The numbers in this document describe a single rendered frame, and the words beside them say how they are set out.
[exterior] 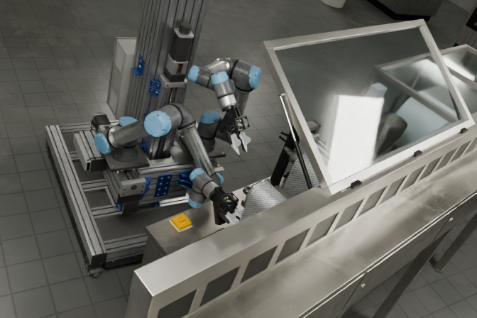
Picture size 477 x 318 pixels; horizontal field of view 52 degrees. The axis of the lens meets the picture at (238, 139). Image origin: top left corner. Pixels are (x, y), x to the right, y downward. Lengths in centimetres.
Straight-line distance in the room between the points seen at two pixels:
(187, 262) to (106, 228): 201
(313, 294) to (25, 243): 223
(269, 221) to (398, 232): 70
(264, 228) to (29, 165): 276
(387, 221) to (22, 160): 279
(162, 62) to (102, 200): 113
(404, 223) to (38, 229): 234
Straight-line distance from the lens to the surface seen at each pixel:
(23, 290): 321
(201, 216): 244
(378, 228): 195
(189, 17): 263
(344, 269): 172
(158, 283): 120
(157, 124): 225
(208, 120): 285
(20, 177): 384
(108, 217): 330
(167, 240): 230
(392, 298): 342
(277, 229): 141
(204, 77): 226
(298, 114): 161
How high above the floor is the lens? 261
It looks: 34 degrees down
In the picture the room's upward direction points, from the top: 19 degrees clockwise
